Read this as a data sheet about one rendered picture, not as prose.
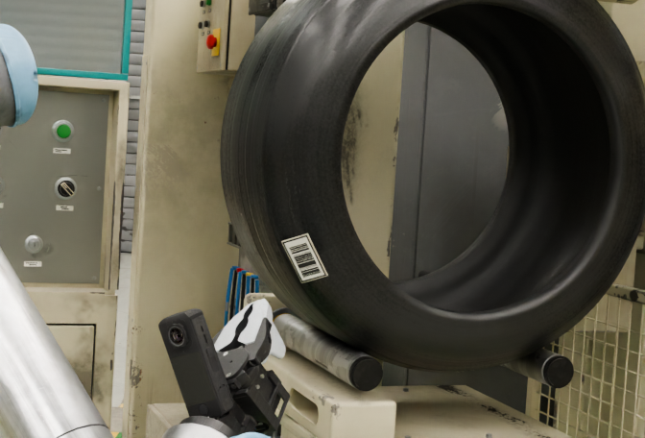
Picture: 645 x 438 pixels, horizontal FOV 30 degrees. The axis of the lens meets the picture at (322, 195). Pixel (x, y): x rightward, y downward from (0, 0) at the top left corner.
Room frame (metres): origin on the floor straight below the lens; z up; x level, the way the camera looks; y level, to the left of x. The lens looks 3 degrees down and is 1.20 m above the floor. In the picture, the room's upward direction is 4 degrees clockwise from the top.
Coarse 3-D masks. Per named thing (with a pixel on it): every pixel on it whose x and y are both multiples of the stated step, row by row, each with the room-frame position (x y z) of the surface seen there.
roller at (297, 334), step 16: (288, 320) 1.78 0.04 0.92; (288, 336) 1.74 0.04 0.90; (304, 336) 1.68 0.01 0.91; (320, 336) 1.65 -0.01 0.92; (304, 352) 1.67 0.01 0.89; (320, 352) 1.61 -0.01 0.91; (336, 352) 1.57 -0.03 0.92; (352, 352) 1.54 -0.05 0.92; (336, 368) 1.55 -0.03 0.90; (352, 368) 1.50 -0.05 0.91; (368, 368) 1.51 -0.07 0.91; (352, 384) 1.51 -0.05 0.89; (368, 384) 1.51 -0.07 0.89
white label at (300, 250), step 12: (288, 240) 1.49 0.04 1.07; (300, 240) 1.48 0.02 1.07; (288, 252) 1.49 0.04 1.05; (300, 252) 1.48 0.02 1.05; (312, 252) 1.48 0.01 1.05; (300, 264) 1.49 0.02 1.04; (312, 264) 1.48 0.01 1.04; (300, 276) 1.50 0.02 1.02; (312, 276) 1.49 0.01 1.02; (324, 276) 1.48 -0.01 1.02
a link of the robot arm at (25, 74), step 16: (0, 32) 1.33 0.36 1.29; (16, 32) 1.35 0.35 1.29; (0, 48) 1.31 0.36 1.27; (16, 48) 1.32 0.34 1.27; (0, 64) 1.30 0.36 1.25; (16, 64) 1.32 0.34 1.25; (32, 64) 1.33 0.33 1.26; (0, 80) 1.30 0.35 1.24; (16, 80) 1.32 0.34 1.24; (32, 80) 1.33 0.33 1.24; (0, 96) 1.31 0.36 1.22; (16, 96) 1.32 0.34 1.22; (32, 96) 1.34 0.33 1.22; (0, 112) 1.32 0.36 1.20; (16, 112) 1.33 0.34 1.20; (32, 112) 1.36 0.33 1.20
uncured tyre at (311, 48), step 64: (320, 0) 1.53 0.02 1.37; (384, 0) 1.50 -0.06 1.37; (448, 0) 1.52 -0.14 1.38; (512, 0) 1.55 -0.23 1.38; (576, 0) 1.59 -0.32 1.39; (256, 64) 1.59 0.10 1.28; (320, 64) 1.47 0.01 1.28; (512, 64) 1.86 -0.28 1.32; (576, 64) 1.78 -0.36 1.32; (256, 128) 1.51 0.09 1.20; (320, 128) 1.47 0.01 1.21; (512, 128) 1.89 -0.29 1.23; (576, 128) 1.84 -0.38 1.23; (640, 128) 1.63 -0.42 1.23; (256, 192) 1.51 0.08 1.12; (320, 192) 1.47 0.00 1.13; (512, 192) 1.87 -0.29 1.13; (576, 192) 1.83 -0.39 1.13; (640, 192) 1.63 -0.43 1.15; (256, 256) 1.62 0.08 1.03; (320, 256) 1.48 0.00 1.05; (512, 256) 1.86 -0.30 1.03; (576, 256) 1.62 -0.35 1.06; (320, 320) 1.54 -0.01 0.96; (384, 320) 1.51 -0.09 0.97; (448, 320) 1.53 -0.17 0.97; (512, 320) 1.56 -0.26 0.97; (576, 320) 1.63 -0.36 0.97
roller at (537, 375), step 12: (516, 360) 1.67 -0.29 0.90; (528, 360) 1.64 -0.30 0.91; (540, 360) 1.62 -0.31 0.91; (552, 360) 1.60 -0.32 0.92; (564, 360) 1.60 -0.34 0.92; (516, 372) 1.69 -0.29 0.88; (528, 372) 1.64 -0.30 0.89; (540, 372) 1.61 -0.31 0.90; (552, 372) 1.60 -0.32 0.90; (564, 372) 1.61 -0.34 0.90; (552, 384) 1.60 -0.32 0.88; (564, 384) 1.61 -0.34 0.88
